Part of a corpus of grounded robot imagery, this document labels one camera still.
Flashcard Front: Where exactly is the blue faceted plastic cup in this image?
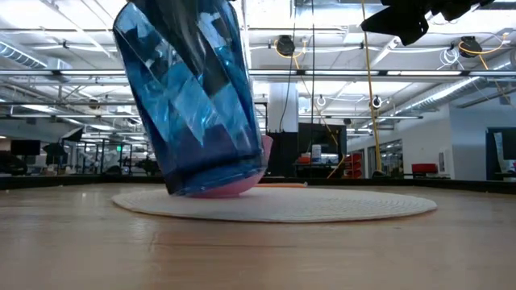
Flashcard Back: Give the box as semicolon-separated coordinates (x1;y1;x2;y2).
112;0;269;198

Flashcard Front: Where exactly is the red storage bin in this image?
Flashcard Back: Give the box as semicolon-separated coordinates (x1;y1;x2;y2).
410;163;439;176

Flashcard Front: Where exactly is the dark framed screen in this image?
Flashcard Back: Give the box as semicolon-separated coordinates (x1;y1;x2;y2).
485;127;516;182

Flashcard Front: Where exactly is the pink plastic bowl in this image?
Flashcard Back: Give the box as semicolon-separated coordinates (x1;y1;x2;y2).
188;135;274;199

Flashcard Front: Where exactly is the thin black hanging cable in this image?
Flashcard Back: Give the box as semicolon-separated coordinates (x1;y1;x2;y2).
310;0;317;178

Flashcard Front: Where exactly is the white round plate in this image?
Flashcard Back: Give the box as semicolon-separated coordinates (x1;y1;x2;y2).
111;186;439;224

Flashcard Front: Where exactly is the black ceiling cable reel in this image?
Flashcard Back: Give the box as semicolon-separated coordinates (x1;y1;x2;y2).
276;35;297;57
459;35;483;59

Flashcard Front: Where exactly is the yellow hanging cable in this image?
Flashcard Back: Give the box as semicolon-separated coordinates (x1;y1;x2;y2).
360;0;385;175

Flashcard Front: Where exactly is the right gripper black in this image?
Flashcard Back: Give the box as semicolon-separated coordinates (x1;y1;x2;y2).
360;0;496;47

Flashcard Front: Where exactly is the red drawer shelf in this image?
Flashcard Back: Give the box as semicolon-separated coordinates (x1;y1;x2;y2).
343;152;364;180

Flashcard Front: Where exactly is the black monitor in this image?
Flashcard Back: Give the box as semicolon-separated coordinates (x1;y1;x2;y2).
10;139;42;158

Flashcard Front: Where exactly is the white concrete pillar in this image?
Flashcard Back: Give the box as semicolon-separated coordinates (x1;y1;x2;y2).
267;81;300;135

